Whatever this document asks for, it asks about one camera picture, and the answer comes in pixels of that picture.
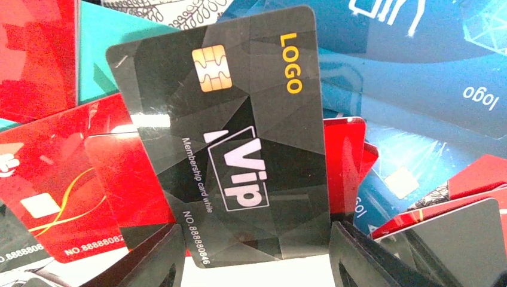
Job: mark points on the black card right side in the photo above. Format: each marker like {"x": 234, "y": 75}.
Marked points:
{"x": 464, "y": 247}

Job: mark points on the red VIP card upper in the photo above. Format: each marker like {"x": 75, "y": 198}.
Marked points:
{"x": 81, "y": 181}

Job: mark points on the red card black stripe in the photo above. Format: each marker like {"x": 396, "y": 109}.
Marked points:
{"x": 349, "y": 158}

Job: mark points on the blue card fan right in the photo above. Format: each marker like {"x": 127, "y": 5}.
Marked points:
{"x": 429, "y": 79}

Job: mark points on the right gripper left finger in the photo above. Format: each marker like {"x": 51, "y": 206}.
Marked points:
{"x": 158, "y": 261}

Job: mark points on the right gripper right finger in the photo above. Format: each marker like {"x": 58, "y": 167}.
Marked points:
{"x": 372, "y": 261}

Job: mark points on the black logo card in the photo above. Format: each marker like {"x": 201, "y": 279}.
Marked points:
{"x": 230, "y": 115}

